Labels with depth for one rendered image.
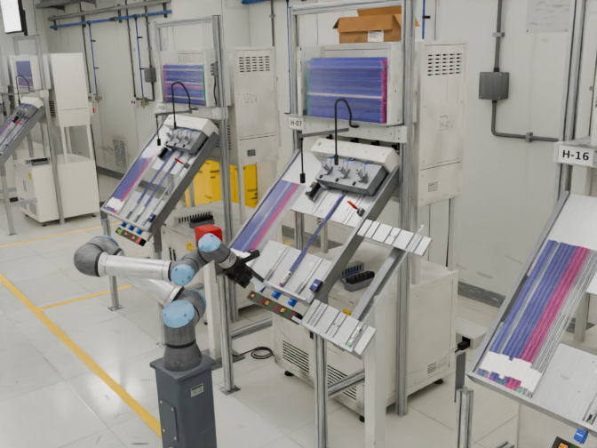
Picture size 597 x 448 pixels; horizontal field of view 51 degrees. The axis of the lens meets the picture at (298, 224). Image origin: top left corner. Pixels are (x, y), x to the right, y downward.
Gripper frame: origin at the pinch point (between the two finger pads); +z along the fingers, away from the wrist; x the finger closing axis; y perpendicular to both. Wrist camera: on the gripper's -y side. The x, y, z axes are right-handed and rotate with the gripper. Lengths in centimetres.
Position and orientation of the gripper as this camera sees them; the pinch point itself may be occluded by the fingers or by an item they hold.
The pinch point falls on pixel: (262, 283)
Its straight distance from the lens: 262.1
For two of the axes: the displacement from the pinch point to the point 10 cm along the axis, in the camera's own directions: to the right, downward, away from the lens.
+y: -5.5, 8.0, -2.5
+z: 5.5, 5.7, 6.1
